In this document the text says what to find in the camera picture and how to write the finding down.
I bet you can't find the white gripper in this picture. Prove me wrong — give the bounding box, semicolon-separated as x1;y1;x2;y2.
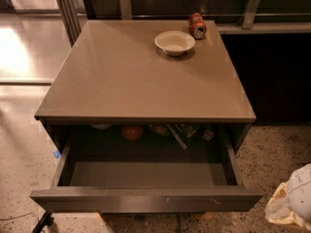
264;164;311;231

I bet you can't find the grey top drawer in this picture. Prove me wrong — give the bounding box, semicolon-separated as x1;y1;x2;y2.
31;125;262;214

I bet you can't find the orange fruit in drawer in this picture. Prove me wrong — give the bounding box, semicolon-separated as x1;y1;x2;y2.
121;125;144;141

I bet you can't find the white bowl in drawer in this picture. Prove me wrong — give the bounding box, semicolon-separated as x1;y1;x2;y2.
90;124;112;130

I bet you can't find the white paper bowl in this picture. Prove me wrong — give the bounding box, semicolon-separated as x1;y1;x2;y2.
155;31;195;56

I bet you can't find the orange soda can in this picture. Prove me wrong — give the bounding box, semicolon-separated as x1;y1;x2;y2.
189;13;207;40

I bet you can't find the blue tape piece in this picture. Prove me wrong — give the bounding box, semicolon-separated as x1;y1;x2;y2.
53;150;61;159

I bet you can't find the black stand foot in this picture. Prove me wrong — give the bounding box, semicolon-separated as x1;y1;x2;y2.
31;212;54;233

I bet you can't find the grey metal bracket right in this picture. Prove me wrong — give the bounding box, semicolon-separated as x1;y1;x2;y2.
241;0;260;29

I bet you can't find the grey metal bracket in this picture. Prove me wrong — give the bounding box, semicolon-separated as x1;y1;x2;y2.
241;0;260;29
120;0;132;20

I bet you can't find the thin floor cable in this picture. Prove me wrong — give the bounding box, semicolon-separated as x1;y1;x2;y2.
0;212;39;221

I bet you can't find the grey metal bracket left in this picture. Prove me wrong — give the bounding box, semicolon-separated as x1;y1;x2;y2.
120;0;132;20

